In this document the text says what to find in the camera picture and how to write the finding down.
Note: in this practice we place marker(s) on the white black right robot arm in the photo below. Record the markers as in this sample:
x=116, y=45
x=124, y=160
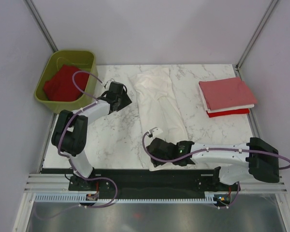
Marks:
x=231, y=163

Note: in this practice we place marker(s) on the red folded t-shirt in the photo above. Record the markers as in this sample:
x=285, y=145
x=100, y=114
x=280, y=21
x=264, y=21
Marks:
x=230, y=112

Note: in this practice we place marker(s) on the olive green plastic bin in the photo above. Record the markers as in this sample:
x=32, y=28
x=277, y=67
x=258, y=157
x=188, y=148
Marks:
x=84, y=79

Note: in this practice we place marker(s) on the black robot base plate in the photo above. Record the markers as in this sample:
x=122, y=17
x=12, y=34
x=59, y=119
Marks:
x=144, y=183

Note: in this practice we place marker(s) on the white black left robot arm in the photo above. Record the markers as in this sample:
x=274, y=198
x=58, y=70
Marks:
x=70, y=132

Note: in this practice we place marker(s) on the pink folded t-shirt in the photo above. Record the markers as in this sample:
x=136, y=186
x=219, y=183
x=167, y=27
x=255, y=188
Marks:
x=226, y=93

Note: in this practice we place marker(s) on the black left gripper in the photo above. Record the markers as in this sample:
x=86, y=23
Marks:
x=126, y=101

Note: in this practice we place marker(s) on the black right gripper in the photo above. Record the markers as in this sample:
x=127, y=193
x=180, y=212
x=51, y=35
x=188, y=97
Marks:
x=156, y=163

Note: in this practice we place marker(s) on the dark red t-shirt in bin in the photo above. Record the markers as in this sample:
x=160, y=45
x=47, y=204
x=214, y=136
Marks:
x=61, y=87

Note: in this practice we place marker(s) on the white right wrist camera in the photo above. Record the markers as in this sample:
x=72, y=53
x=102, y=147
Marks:
x=154, y=132

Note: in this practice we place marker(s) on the right aluminium frame post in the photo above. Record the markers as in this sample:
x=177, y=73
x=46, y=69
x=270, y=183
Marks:
x=261, y=25

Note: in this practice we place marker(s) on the aluminium frame post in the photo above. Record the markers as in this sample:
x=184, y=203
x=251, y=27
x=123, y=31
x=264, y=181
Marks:
x=41, y=25
x=261, y=25

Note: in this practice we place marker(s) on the white printed t-shirt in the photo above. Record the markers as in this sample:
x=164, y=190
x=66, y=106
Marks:
x=157, y=104

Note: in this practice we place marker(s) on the left aluminium frame post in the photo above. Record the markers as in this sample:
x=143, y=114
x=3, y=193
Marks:
x=41, y=25

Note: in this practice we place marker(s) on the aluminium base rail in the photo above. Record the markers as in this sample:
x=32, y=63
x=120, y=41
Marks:
x=37, y=183

